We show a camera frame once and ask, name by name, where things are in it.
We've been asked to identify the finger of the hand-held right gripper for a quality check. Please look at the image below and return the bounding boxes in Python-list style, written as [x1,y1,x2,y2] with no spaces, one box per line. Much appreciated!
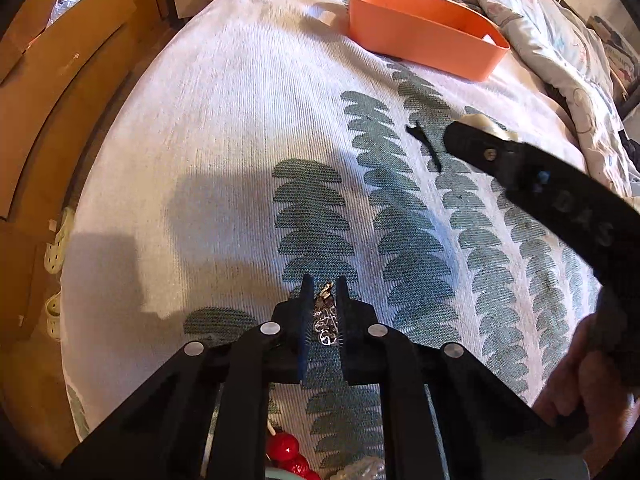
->
[444,119,525,186]

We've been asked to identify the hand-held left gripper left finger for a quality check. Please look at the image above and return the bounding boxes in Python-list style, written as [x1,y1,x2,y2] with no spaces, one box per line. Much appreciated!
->
[62,275,316,480]

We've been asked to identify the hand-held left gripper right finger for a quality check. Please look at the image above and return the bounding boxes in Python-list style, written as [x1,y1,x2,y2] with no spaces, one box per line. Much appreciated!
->
[335,275,591,480]

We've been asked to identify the metal chain bracelet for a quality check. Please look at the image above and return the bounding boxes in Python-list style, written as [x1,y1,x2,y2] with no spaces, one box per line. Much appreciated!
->
[312,282,341,346]

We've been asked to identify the orange basket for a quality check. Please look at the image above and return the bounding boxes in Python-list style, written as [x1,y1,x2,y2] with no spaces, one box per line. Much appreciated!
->
[347,0,512,82]

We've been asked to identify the person's right hand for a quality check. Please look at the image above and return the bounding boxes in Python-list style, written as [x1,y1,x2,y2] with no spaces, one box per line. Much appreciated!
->
[532,312,637,466]

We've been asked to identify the black hair clip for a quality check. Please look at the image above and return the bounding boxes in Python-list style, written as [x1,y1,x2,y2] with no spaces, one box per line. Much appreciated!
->
[405,122,443,172]

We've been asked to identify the patterned quilt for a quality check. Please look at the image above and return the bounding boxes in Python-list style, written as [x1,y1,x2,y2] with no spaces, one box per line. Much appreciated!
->
[390,0,640,196]

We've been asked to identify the patterned pillow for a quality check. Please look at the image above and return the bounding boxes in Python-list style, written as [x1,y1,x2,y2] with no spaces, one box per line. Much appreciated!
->
[587,15,640,106]

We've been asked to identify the leaf-patterned bedspread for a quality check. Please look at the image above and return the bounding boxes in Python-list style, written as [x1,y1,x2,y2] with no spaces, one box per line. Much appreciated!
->
[60,0,616,480]

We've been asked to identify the white slipper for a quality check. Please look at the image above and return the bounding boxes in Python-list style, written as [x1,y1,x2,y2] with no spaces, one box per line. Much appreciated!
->
[44,207,76,273]
[45,292,63,341]

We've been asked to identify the crumpled plastic bag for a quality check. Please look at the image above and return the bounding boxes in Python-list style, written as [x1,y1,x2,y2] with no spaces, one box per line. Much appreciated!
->
[47,0,113,28]

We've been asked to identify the red bead hair tie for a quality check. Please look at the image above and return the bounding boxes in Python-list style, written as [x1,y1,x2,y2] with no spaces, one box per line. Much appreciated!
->
[265,430,321,480]

